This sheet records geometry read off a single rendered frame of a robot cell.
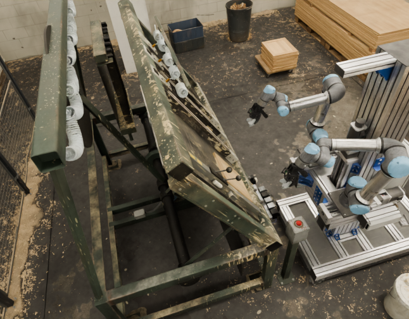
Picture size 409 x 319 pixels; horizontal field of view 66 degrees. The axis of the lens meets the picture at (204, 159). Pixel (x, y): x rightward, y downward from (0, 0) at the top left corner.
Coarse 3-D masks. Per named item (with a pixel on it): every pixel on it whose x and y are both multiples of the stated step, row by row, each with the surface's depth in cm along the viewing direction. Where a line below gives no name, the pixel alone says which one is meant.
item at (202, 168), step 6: (192, 162) 182; (198, 162) 184; (198, 168) 187; (204, 168) 189; (204, 174) 192; (210, 174) 194; (222, 186) 206; (228, 186) 208; (234, 192) 215; (240, 198) 221; (246, 198) 232; (246, 204) 229; (252, 204) 235; (252, 210) 237; (258, 210) 241
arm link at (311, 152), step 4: (308, 144) 182; (312, 144) 182; (308, 148) 181; (312, 148) 179; (316, 148) 180; (304, 152) 184; (308, 152) 181; (312, 152) 180; (316, 152) 180; (300, 156) 186; (304, 156) 184; (308, 156) 182; (312, 156) 182; (316, 156) 182; (304, 160) 184; (308, 160) 184; (312, 160) 184; (316, 160) 183
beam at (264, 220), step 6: (198, 90) 363; (198, 96) 358; (204, 96) 363; (204, 102) 347; (234, 162) 283; (234, 168) 280; (240, 168) 277; (240, 174) 273; (246, 180) 267; (246, 186) 264; (252, 186) 273; (252, 192) 258; (252, 198) 255; (258, 198) 264; (258, 204) 250; (264, 210) 254; (258, 216) 244; (264, 216) 242; (258, 222) 242; (264, 222) 240; (270, 222) 246; (270, 228) 234; (276, 234) 237; (270, 246) 230; (276, 246) 233
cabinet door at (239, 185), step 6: (216, 156) 242; (222, 162) 248; (222, 168) 235; (222, 174) 230; (228, 174) 240; (234, 174) 259; (228, 180) 227; (234, 180) 245; (240, 180) 263; (234, 186) 233; (240, 186) 250; (240, 192) 239; (246, 192) 254
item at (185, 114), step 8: (176, 72) 206; (168, 80) 209; (168, 88) 211; (168, 96) 215; (176, 104) 221; (176, 112) 226; (184, 112) 228; (184, 120) 233; (192, 120) 236; (200, 128) 243; (208, 128) 254; (208, 136) 251; (216, 136) 261; (216, 144) 260; (224, 144) 270; (224, 152) 270; (232, 152) 280; (232, 160) 280
